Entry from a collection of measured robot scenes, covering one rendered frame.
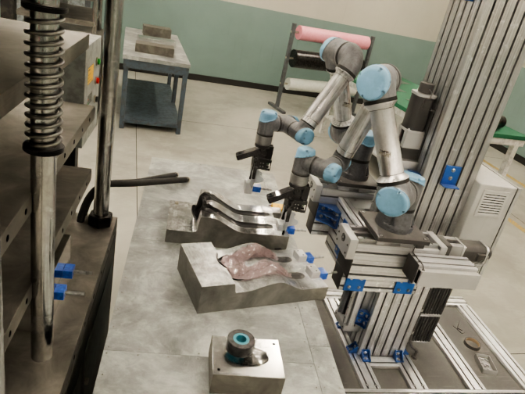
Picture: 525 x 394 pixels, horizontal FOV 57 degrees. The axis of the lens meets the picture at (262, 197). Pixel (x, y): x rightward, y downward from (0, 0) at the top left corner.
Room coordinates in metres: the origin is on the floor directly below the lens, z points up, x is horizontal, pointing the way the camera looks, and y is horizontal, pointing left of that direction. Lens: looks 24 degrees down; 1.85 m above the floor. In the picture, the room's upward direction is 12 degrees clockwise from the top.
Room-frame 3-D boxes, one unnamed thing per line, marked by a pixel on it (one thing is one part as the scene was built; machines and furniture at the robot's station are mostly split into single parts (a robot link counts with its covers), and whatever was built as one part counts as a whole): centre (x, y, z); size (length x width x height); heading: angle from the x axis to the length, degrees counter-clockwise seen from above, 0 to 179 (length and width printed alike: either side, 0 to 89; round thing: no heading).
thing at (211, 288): (1.52, -0.03, 0.85); 0.50 x 0.26 x 0.11; 119
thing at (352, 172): (2.26, -0.41, 1.09); 0.15 x 0.15 x 0.10
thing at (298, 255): (1.70, -0.24, 0.85); 0.13 x 0.05 x 0.05; 119
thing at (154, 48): (6.02, 1.68, 0.46); 1.90 x 0.70 x 0.92; 19
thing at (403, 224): (1.78, -0.54, 1.09); 0.15 x 0.15 x 0.10
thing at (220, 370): (1.07, -0.05, 0.83); 0.20 x 0.15 x 0.07; 102
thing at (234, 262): (1.52, -0.03, 0.90); 0.26 x 0.18 x 0.08; 119
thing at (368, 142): (2.27, -0.41, 1.20); 0.13 x 0.12 x 0.14; 35
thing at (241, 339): (1.09, -0.03, 0.89); 0.08 x 0.08 x 0.04
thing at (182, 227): (1.85, 0.13, 0.87); 0.50 x 0.26 x 0.14; 102
